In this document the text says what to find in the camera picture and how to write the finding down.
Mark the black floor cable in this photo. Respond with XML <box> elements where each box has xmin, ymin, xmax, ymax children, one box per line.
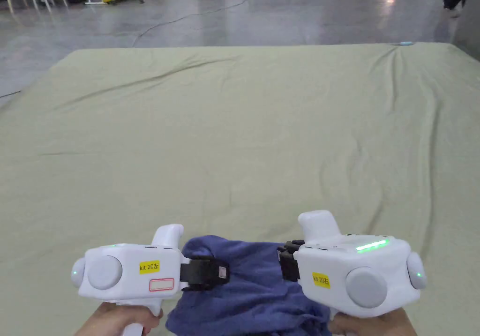
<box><xmin>132</xmin><ymin>0</ymin><xmax>251</xmax><ymax>48</ymax></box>

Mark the person's right hand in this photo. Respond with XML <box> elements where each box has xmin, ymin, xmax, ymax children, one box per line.
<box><xmin>331</xmin><ymin>307</ymin><xmax>419</xmax><ymax>336</ymax></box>

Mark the person's left hand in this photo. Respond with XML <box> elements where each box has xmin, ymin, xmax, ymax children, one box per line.
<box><xmin>74</xmin><ymin>301</ymin><xmax>164</xmax><ymax>336</ymax></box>

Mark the dark blue garment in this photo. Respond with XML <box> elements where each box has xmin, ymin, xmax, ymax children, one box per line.
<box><xmin>166</xmin><ymin>237</ymin><xmax>339</xmax><ymax>336</ymax></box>

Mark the bed with pale green sheet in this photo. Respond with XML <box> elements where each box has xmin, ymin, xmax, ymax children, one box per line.
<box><xmin>0</xmin><ymin>42</ymin><xmax>480</xmax><ymax>336</ymax></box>

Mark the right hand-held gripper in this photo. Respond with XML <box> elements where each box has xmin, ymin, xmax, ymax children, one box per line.
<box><xmin>277</xmin><ymin>210</ymin><xmax>428</xmax><ymax>320</ymax></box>

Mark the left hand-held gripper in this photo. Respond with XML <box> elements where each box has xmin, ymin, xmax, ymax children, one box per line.
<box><xmin>71</xmin><ymin>223</ymin><xmax>231</xmax><ymax>336</ymax></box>

